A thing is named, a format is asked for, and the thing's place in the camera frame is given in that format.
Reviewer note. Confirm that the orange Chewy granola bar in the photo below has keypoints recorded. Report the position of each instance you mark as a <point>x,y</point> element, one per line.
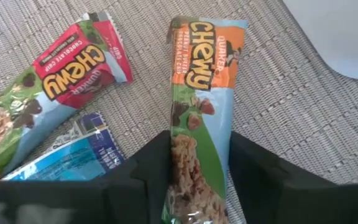
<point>204,102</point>

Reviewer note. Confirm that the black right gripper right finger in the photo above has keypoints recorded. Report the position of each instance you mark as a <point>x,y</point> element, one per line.
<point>291,199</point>

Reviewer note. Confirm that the grey woven placemat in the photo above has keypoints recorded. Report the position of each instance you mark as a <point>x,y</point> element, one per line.
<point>275,109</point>

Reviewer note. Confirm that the red Chewy granola bar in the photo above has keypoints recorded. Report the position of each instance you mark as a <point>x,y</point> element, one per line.
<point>57,84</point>

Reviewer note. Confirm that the white plastic bin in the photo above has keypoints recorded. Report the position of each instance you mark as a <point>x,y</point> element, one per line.
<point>337,31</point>

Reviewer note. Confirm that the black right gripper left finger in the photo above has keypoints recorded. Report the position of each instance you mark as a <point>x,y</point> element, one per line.
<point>120,199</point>

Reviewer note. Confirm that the blue granola bar wrapper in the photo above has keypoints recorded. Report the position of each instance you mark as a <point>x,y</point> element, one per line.
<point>73,158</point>

